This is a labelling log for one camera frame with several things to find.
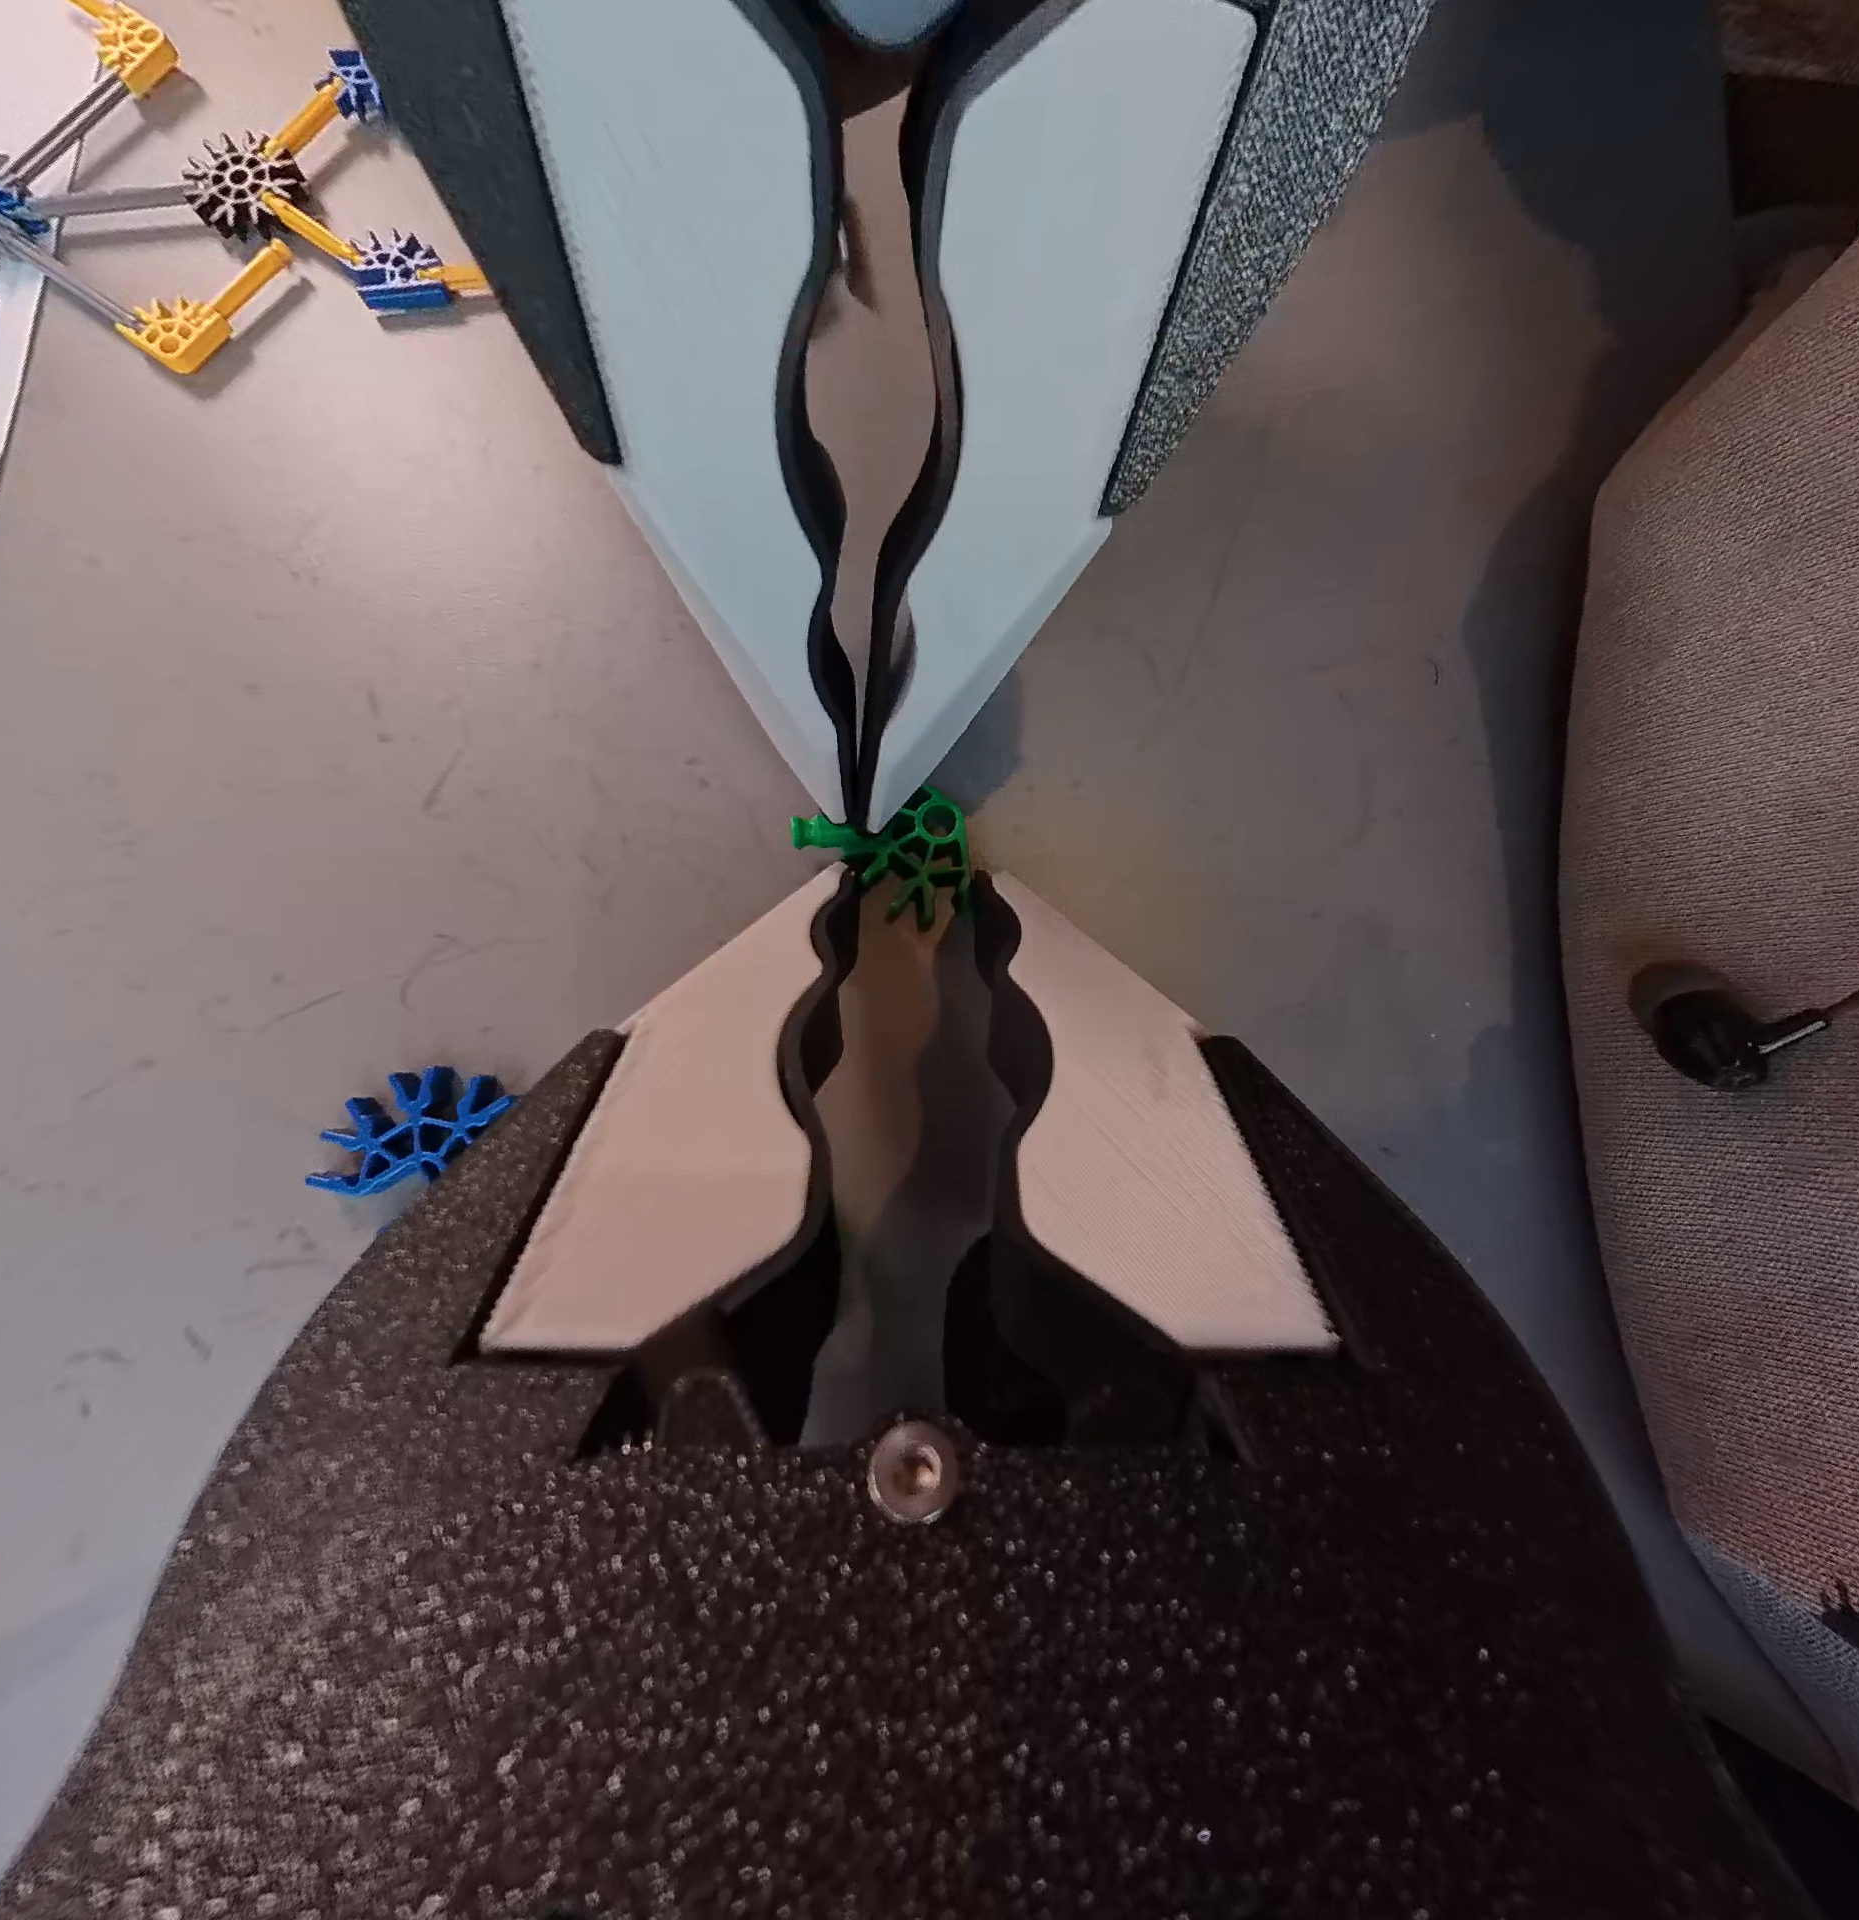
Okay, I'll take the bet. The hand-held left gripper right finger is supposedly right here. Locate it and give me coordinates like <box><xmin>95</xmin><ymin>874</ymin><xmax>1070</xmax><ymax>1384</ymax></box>
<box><xmin>975</xmin><ymin>869</ymin><xmax>1342</xmax><ymax>1444</ymax></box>

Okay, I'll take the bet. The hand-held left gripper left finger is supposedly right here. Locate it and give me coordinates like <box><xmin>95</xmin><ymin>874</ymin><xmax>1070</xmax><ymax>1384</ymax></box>
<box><xmin>478</xmin><ymin>868</ymin><xmax>859</xmax><ymax>1444</ymax></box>

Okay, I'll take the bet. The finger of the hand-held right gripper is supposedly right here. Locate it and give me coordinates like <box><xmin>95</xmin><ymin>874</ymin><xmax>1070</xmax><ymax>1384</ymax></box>
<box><xmin>862</xmin><ymin>0</ymin><xmax>1264</xmax><ymax>827</ymax></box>
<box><xmin>500</xmin><ymin>0</ymin><xmax>873</xmax><ymax>825</ymax></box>

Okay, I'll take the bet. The blue snowflake connector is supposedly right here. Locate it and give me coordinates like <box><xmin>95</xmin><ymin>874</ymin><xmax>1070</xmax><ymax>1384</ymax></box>
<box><xmin>305</xmin><ymin>1068</ymin><xmax>513</xmax><ymax>1197</ymax></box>

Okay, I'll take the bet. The green fan connector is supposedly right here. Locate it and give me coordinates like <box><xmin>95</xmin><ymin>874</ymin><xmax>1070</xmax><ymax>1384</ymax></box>
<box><xmin>845</xmin><ymin>787</ymin><xmax>976</xmax><ymax>926</ymax></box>

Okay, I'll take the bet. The multicolour rod and connector assembly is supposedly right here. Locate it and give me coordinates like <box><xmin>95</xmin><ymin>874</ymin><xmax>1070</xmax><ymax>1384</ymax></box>
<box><xmin>0</xmin><ymin>0</ymin><xmax>496</xmax><ymax>376</ymax></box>

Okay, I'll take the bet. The person's torso in beige sweater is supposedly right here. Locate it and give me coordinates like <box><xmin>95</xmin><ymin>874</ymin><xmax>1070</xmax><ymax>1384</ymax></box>
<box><xmin>1558</xmin><ymin>196</ymin><xmax>1859</xmax><ymax>1826</ymax></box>

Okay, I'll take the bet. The black drawstring with toggle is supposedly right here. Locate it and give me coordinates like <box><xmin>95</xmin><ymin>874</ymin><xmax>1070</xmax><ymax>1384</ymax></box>
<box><xmin>1626</xmin><ymin>961</ymin><xmax>1859</xmax><ymax>1089</ymax></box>

